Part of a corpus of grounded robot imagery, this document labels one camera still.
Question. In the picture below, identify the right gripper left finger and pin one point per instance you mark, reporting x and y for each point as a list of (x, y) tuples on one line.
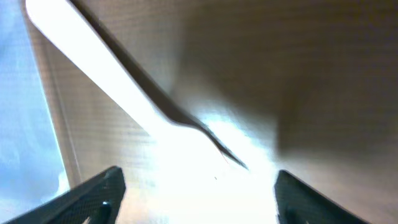
[(97, 200)]

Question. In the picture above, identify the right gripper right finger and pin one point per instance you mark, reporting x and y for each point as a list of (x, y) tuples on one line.
[(299, 203)]

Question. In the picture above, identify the grey bowl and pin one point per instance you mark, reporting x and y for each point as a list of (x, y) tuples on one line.
[(32, 169)]

